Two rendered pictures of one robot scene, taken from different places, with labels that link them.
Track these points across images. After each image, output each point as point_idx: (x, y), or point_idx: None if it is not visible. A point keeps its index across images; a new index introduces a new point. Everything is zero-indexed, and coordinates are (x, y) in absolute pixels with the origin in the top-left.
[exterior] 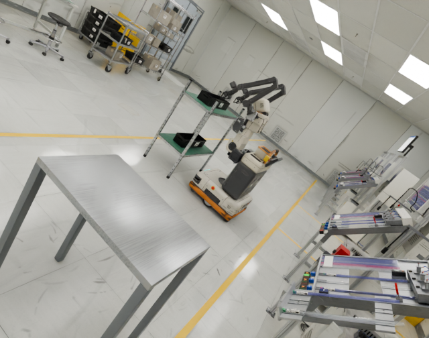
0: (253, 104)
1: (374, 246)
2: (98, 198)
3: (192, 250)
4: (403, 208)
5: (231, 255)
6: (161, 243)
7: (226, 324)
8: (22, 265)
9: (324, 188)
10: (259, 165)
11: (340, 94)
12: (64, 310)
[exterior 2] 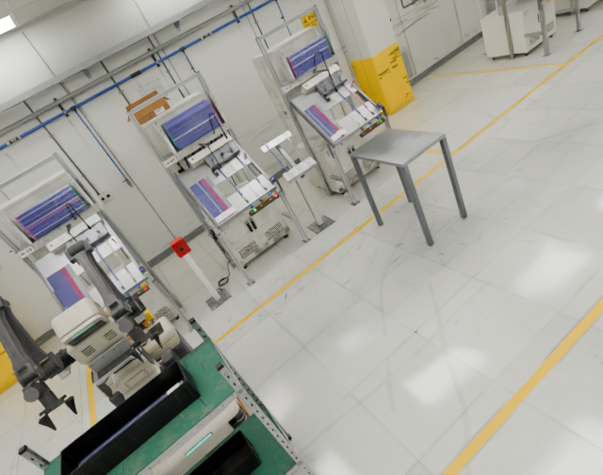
0: (104, 318)
1: None
2: (410, 137)
3: (362, 146)
4: (49, 242)
5: (252, 324)
6: (379, 139)
7: (303, 258)
8: (451, 232)
9: None
10: (165, 317)
11: None
12: (418, 224)
